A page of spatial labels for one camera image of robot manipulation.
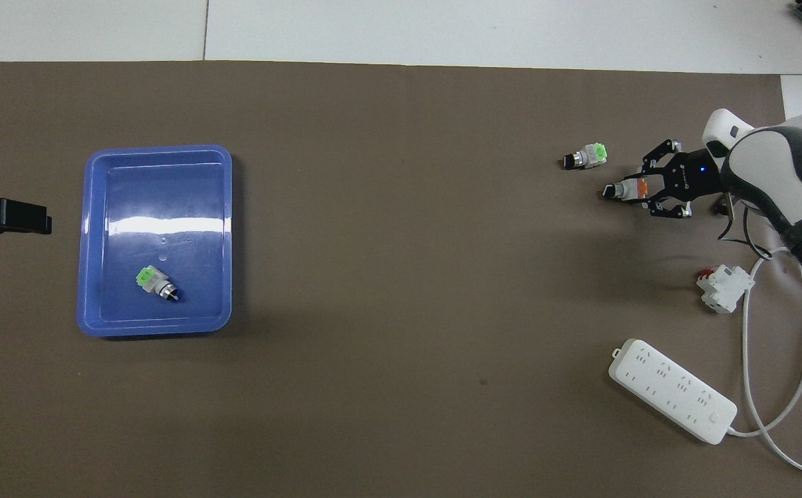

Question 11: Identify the white power strip cable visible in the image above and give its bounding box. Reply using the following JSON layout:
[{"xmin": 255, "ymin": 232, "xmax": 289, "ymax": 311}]
[{"xmin": 725, "ymin": 246, "xmax": 802, "ymax": 479}]

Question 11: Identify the green block selector switch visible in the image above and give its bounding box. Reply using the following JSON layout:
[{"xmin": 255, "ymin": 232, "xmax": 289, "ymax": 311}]
[
  {"xmin": 562, "ymin": 142, "xmax": 609, "ymax": 171},
  {"xmin": 136, "ymin": 266, "xmax": 183, "ymax": 304}
]

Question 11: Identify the white power strip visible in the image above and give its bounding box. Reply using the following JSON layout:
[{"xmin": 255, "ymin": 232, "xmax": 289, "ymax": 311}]
[{"xmin": 608, "ymin": 338, "xmax": 738, "ymax": 445}]

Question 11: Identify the orange block selector switch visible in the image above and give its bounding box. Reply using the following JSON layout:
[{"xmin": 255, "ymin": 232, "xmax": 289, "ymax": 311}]
[{"xmin": 602, "ymin": 176, "xmax": 651, "ymax": 203}]

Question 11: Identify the white red circuit breaker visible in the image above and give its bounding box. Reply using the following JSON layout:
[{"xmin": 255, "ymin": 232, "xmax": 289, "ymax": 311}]
[{"xmin": 696, "ymin": 265, "xmax": 756, "ymax": 314}]

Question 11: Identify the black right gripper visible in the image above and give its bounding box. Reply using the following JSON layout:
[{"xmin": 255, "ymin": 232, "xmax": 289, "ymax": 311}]
[{"xmin": 640, "ymin": 138, "xmax": 727, "ymax": 221}]

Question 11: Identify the brown table mat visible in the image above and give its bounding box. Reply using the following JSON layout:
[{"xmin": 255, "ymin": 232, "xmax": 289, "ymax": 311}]
[{"xmin": 0, "ymin": 61, "xmax": 802, "ymax": 498}]

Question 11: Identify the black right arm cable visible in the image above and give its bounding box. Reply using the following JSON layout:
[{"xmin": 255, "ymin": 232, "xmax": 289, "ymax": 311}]
[{"xmin": 719, "ymin": 204, "xmax": 792, "ymax": 262}]

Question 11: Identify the blue plastic tray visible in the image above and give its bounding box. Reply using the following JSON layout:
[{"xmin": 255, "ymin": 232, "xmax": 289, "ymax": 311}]
[{"xmin": 76, "ymin": 144, "xmax": 234, "ymax": 338}]

